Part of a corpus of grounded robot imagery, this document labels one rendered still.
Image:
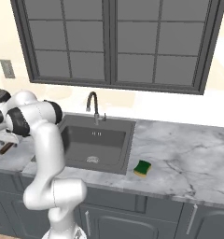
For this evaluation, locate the small tap lever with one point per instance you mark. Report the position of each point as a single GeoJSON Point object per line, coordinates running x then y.
{"type": "Point", "coordinates": [104, 117]}

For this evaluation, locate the dark curved tap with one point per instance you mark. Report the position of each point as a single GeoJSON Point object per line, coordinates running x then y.
{"type": "Point", "coordinates": [95, 109]}

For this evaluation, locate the grey kitchen sink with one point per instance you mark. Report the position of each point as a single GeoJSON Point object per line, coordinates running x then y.
{"type": "Point", "coordinates": [95, 146]}

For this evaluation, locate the green and yellow sponge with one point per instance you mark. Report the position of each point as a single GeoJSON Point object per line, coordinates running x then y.
{"type": "Point", "coordinates": [142, 168]}

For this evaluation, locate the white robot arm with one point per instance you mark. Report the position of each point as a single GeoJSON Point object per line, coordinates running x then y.
{"type": "Point", "coordinates": [44, 155]}

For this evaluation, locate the grey wall socket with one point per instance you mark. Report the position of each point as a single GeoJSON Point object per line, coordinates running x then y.
{"type": "Point", "coordinates": [7, 68]}

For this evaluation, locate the grey cupboard door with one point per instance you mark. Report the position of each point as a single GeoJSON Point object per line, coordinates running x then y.
{"type": "Point", "coordinates": [6, 208]}
{"type": "Point", "coordinates": [210, 222]}
{"type": "Point", "coordinates": [129, 224]}

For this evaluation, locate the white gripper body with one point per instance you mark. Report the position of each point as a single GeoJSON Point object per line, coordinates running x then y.
{"type": "Point", "coordinates": [8, 136]}

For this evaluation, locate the grey false drawer front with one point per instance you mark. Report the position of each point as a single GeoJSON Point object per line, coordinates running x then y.
{"type": "Point", "coordinates": [117, 199]}

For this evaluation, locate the dark grey framed window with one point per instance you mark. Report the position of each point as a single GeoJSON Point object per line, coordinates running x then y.
{"type": "Point", "coordinates": [110, 43]}

